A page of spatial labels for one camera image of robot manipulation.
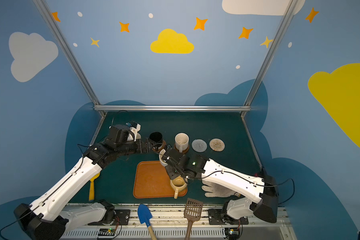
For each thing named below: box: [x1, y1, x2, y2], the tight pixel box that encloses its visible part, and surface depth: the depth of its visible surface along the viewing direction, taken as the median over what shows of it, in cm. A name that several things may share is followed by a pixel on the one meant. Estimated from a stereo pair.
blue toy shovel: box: [137, 204, 157, 240], surface depth 77 cm
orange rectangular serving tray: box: [133, 161, 188, 199], surface depth 87 cm
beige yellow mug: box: [169, 175, 188, 199], surface depth 78 cm
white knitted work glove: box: [201, 180, 241, 198], surface depth 84 cm
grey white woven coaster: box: [191, 139, 208, 153], surface depth 104 cm
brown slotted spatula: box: [184, 198, 203, 240], surface depth 76 cm
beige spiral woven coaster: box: [209, 138, 225, 152], surface depth 106 cm
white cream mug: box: [175, 133, 189, 153], surface depth 98 cm
